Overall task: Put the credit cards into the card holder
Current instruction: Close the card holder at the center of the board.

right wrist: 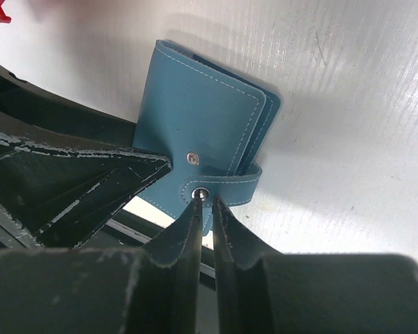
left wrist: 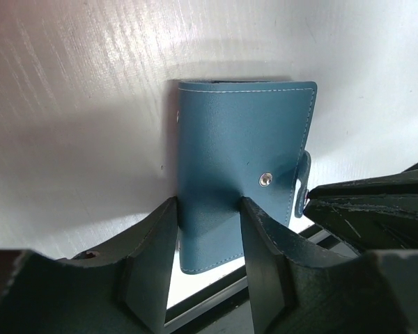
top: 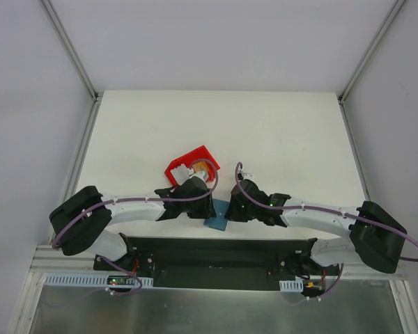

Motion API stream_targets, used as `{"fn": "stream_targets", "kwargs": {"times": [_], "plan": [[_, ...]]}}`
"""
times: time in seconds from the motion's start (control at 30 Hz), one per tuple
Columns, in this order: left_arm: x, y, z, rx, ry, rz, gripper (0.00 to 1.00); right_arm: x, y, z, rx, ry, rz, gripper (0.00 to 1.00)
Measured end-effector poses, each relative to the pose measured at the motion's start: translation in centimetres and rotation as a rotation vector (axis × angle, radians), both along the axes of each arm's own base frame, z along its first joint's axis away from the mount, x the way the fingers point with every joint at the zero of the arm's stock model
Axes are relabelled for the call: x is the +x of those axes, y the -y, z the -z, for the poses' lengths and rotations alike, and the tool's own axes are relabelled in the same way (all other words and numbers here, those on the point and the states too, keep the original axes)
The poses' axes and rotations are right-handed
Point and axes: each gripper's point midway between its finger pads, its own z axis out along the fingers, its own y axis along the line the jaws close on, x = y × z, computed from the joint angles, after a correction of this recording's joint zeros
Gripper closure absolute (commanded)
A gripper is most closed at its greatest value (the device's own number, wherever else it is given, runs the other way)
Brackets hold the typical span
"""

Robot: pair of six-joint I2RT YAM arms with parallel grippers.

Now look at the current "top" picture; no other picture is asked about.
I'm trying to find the blue leather card holder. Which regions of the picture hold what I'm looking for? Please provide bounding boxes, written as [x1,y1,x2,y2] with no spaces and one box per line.
[203,199,229,232]

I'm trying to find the right white cable duct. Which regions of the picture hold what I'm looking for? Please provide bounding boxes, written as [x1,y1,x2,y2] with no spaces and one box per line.
[279,279,304,293]

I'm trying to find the red plastic bin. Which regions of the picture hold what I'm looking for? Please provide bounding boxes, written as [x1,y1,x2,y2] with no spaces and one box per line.
[164,145,220,185]

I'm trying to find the white cable duct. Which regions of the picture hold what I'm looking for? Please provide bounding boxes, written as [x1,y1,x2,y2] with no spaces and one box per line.
[279,279,304,293]
[45,273,154,289]

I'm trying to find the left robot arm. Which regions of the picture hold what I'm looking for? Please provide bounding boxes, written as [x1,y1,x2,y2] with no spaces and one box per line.
[49,176,216,273]

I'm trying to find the left aluminium frame post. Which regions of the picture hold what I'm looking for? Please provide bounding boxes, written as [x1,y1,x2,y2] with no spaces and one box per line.
[38,0,100,102]

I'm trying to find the left white cable duct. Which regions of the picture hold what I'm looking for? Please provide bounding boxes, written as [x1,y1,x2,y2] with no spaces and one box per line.
[45,273,154,289]

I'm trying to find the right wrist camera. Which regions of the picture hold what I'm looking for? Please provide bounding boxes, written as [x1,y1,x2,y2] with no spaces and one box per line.
[235,168,254,181]

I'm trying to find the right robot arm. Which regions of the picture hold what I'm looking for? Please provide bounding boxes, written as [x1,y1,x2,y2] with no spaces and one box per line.
[225,180,407,275]

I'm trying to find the aluminium frame post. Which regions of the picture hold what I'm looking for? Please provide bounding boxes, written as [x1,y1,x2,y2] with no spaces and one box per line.
[338,0,408,105]
[38,0,100,102]

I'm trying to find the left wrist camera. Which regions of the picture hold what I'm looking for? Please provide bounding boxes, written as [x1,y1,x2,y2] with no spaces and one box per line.
[189,169,209,182]

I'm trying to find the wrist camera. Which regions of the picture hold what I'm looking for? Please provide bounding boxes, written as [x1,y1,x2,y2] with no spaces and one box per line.
[235,168,254,181]
[189,169,209,182]

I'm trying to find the aluminium front rail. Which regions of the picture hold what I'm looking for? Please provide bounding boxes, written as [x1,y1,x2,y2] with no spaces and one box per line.
[30,243,102,272]

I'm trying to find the right aluminium frame post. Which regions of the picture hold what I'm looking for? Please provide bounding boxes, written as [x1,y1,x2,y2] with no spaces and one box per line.
[338,0,408,105]

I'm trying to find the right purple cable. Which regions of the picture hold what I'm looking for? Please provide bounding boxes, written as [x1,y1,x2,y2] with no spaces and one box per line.
[233,161,418,307]

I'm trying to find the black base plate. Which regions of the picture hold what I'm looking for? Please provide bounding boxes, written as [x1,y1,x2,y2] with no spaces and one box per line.
[93,237,339,291]

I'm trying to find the fallen gold VIP card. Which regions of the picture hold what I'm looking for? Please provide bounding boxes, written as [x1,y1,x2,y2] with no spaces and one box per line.
[192,161,210,174]

